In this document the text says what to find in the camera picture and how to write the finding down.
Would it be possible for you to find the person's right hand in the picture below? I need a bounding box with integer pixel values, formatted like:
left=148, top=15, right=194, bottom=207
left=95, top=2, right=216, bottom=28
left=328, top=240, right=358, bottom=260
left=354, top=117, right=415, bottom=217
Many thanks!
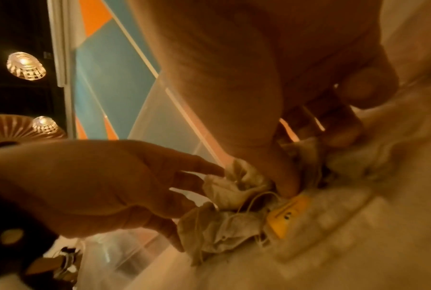
left=127, top=0, right=400, bottom=198

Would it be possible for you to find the person's left hand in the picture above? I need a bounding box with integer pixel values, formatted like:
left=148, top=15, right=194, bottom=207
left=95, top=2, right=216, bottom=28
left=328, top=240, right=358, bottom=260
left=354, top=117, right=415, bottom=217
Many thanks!
left=0, top=139, right=226, bottom=253

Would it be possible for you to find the clear plastic bag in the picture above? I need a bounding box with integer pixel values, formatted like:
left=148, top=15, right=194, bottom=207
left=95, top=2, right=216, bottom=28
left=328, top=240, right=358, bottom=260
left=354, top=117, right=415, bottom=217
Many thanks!
left=75, top=70, right=431, bottom=290

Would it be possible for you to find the pile of paper tea bags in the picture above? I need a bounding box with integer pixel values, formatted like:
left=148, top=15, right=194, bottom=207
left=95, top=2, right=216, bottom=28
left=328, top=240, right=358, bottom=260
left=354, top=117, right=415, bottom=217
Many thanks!
left=175, top=136, right=331, bottom=267

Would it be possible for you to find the orange pleated ceiling lamp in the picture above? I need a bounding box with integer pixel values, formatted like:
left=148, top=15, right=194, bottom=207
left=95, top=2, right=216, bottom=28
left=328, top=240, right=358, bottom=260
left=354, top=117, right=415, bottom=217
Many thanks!
left=0, top=114, right=68, bottom=150

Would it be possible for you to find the lit wire cage pendant lamp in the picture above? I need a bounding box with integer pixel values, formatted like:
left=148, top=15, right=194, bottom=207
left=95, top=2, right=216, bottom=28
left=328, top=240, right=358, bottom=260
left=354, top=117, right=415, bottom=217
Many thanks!
left=6, top=51, right=47, bottom=82
left=31, top=115, right=59, bottom=134

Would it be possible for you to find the black wrist strap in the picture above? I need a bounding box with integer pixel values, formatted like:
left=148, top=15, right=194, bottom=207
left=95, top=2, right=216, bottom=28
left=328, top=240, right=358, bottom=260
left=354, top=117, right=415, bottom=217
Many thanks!
left=0, top=187, right=61, bottom=290

